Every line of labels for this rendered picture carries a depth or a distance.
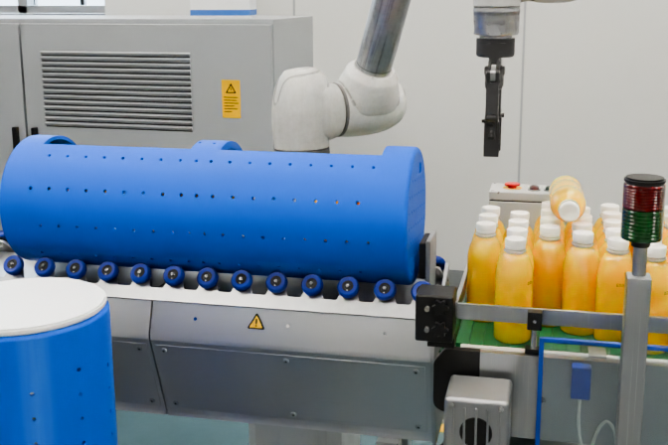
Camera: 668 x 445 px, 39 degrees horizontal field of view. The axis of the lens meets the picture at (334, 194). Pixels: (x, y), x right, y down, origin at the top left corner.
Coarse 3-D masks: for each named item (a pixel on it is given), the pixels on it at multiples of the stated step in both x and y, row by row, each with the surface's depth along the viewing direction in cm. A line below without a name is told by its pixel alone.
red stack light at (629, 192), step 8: (624, 184) 146; (664, 184) 146; (624, 192) 146; (632, 192) 145; (640, 192) 144; (648, 192) 144; (656, 192) 144; (664, 192) 145; (624, 200) 146; (632, 200) 145; (640, 200) 144; (648, 200) 144; (656, 200) 144; (664, 200) 146; (624, 208) 147; (632, 208) 145; (640, 208) 144; (648, 208) 144; (656, 208) 144; (664, 208) 146
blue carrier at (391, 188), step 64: (0, 192) 199; (64, 192) 195; (128, 192) 192; (192, 192) 189; (256, 192) 186; (320, 192) 184; (384, 192) 181; (64, 256) 203; (128, 256) 198; (192, 256) 194; (256, 256) 190; (320, 256) 186; (384, 256) 183
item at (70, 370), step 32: (96, 320) 154; (0, 352) 145; (32, 352) 146; (64, 352) 149; (96, 352) 155; (0, 384) 146; (32, 384) 147; (64, 384) 150; (96, 384) 156; (0, 416) 147; (32, 416) 148; (64, 416) 151; (96, 416) 156
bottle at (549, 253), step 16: (544, 240) 182; (560, 240) 183; (544, 256) 181; (560, 256) 181; (544, 272) 181; (560, 272) 181; (544, 288) 182; (560, 288) 182; (544, 304) 182; (560, 304) 183
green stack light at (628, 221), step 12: (624, 216) 147; (636, 216) 145; (648, 216) 144; (660, 216) 145; (624, 228) 147; (636, 228) 145; (648, 228) 145; (660, 228) 146; (636, 240) 146; (648, 240) 145; (660, 240) 146
